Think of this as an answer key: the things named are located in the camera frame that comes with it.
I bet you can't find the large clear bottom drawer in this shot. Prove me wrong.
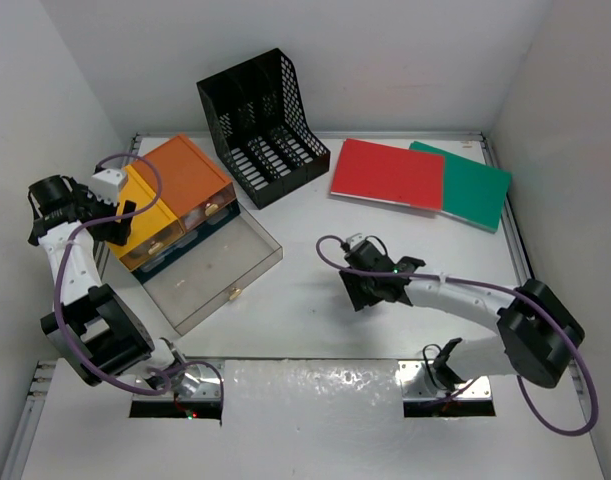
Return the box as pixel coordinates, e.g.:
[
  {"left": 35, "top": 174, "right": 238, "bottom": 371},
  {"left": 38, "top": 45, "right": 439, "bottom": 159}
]
[{"left": 133, "top": 205, "right": 283, "bottom": 336}]

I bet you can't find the red notebook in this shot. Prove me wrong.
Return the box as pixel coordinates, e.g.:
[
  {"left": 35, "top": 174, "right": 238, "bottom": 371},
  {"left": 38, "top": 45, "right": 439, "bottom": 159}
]
[{"left": 330, "top": 139, "right": 445, "bottom": 211}]

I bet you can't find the green notebook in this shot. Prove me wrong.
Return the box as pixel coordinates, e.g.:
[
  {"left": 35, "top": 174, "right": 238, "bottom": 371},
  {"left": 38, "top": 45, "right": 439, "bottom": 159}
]
[{"left": 409, "top": 141, "right": 511, "bottom": 232}]

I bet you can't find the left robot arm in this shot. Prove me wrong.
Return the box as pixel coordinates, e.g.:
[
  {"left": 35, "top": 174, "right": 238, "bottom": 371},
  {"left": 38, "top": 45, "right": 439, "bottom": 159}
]
[{"left": 27, "top": 168, "right": 190, "bottom": 396}]

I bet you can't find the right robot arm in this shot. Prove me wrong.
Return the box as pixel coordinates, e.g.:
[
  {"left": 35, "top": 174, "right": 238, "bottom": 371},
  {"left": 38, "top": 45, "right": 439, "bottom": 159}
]
[{"left": 340, "top": 239, "right": 585, "bottom": 397}]

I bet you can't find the orange yellow drawer organizer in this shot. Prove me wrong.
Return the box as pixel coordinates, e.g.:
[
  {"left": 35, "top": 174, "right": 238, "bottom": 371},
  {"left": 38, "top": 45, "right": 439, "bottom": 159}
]
[{"left": 109, "top": 134, "right": 236, "bottom": 272}]

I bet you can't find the black mesh file rack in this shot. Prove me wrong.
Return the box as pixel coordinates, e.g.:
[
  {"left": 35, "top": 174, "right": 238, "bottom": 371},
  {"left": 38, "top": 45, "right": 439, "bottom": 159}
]
[{"left": 197, "top": 48, "right": 331, "bottom": 209}]

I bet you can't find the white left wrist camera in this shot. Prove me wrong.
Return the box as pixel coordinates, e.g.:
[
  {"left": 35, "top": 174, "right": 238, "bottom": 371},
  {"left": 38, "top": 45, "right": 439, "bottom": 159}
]
[{"left": 88, "top": 168, "right": 128, "bottom": 206}]

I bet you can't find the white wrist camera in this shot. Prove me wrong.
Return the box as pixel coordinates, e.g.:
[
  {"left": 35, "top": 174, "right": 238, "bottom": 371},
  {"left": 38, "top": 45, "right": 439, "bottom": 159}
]
[
  {"left": 346, "top": 233, "right": 365, "bottom": 250},
  {"left": 88, "top": 168, "right": 128, "bottom": 206}
]

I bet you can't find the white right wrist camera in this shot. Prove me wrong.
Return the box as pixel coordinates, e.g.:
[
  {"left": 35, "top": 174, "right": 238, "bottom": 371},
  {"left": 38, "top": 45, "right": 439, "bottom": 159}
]
[{"left": 346, "top": 233, "right": 365, "bottom": 250}]

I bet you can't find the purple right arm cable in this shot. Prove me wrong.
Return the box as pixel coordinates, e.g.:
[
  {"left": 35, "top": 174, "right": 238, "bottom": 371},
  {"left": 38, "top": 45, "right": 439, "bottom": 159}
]
[{"left": 316, "top": 234, "right": 600, "bottom": 437}]

